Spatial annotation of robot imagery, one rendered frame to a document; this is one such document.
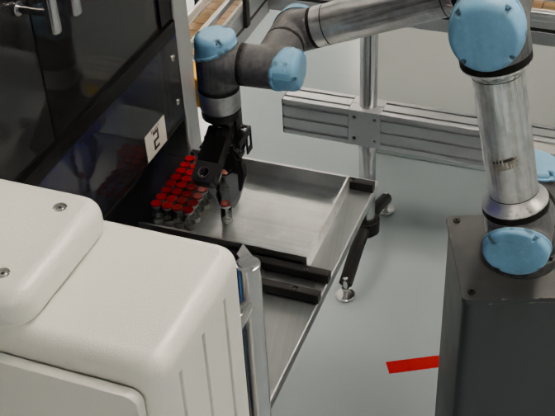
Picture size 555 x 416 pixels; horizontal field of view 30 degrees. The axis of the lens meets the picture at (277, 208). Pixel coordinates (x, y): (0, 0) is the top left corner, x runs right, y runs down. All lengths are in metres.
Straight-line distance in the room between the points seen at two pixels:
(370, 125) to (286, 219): 0.99
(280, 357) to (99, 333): 0.92
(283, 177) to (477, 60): 0.63
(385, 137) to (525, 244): 1.22
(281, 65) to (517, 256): 0.52
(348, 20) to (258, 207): 0.44
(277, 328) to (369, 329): 1.27
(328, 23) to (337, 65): 2.42
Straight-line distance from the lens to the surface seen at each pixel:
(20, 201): 0.95
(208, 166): 1.86
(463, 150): 2.93
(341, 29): 1.84
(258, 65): 1.78
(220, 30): 1.82
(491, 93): 1.69
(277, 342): 1.77
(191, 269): 0.90
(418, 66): 3.52
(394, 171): 3.65
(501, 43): 1.61
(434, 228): 3.41
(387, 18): 1.81
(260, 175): 2.14
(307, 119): 3.04
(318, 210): 2.04
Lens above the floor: 2.13
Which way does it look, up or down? 38 degrees down
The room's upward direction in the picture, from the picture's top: 3 degrees counter-clockwise
